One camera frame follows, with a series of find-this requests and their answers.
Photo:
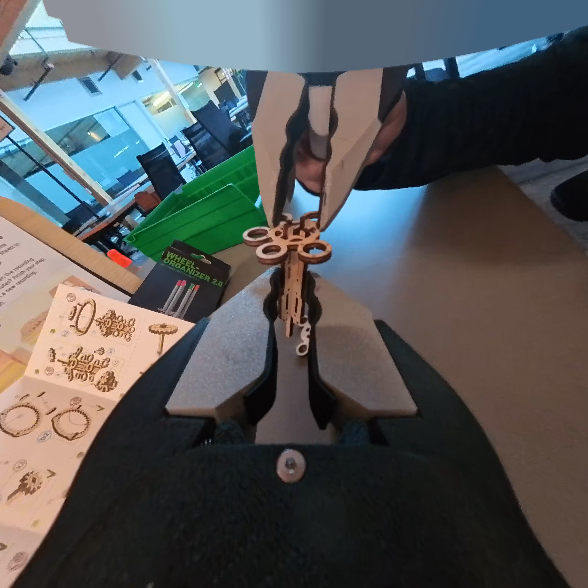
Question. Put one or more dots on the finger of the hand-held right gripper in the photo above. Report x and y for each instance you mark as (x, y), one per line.
(268, 151)
(353, 133)

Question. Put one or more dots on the person's right hand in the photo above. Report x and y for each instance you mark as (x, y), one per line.
(307, 177)

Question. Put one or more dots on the brown cardboard board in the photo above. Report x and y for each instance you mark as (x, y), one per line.
(69, 239)

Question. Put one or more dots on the small red-orange object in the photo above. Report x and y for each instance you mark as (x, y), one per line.
(119, 257)

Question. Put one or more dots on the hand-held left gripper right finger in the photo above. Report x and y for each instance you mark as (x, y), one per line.
(363, 363)

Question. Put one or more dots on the wooden office desk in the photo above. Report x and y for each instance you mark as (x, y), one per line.
(115, 216)

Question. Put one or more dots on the person's right forearm black sleeve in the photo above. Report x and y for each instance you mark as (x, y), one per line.
(482, 115)

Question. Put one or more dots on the black office chair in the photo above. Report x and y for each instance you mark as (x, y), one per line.
(216, 126)
(160, 167)

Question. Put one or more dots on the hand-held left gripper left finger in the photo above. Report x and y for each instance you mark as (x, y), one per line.
(225, 358)

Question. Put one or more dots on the black wheel organizer box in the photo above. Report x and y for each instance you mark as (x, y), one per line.
(183, 285)

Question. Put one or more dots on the folded assembly instruction sheet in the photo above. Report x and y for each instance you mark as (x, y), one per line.
(82, 390)

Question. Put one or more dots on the green plastic bin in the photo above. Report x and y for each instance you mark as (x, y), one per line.
(220, 174)
(197, 225)

